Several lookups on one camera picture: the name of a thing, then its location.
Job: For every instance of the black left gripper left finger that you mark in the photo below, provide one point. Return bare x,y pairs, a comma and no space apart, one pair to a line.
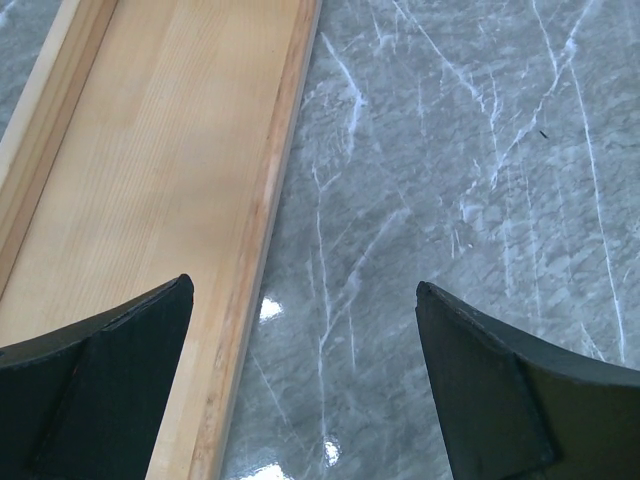
86,401

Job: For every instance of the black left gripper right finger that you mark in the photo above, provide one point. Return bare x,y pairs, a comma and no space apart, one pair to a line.
513,406

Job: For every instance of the wooden drying rack stand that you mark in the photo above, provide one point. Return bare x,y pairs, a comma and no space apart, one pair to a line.
150,141

